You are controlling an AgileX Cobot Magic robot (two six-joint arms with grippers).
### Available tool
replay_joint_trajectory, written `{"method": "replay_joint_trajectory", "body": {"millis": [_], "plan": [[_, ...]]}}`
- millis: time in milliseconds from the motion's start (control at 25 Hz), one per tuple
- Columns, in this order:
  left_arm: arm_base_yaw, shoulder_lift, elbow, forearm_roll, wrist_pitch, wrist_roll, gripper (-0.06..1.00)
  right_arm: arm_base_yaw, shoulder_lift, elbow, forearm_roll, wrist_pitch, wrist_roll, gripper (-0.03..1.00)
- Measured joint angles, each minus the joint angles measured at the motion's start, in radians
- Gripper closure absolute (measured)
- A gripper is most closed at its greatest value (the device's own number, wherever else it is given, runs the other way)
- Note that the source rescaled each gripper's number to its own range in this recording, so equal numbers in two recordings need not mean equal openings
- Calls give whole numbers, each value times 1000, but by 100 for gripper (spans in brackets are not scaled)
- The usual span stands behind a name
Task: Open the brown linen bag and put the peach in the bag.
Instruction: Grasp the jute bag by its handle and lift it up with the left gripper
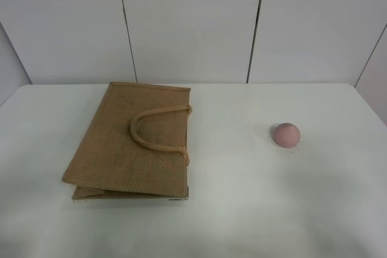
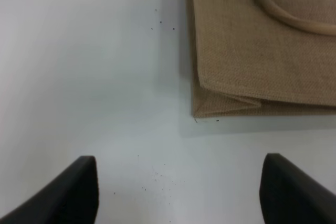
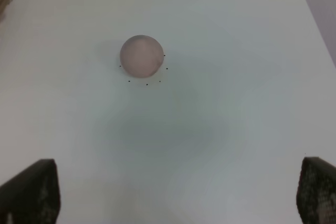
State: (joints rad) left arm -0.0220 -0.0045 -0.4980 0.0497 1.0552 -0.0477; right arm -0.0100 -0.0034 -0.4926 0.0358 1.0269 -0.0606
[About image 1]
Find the pink peach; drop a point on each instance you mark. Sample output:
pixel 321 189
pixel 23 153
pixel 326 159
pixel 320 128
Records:
pixel 286 135

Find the brown linen tote bag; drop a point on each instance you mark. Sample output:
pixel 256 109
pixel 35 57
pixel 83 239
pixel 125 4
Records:
pixel 135 146

